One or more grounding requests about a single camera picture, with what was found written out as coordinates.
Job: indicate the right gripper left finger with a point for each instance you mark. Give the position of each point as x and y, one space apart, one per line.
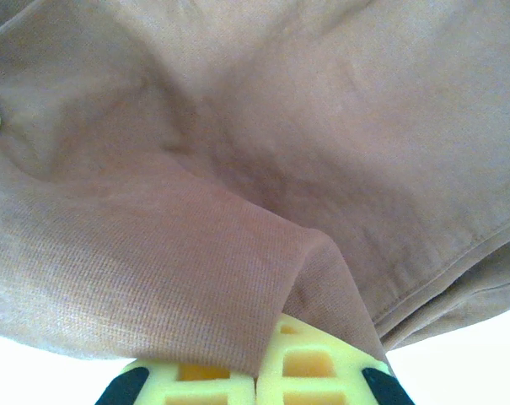
204 386

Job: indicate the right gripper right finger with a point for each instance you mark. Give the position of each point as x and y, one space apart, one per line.
318 371

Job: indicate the brown long pants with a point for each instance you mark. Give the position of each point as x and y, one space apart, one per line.
237 169

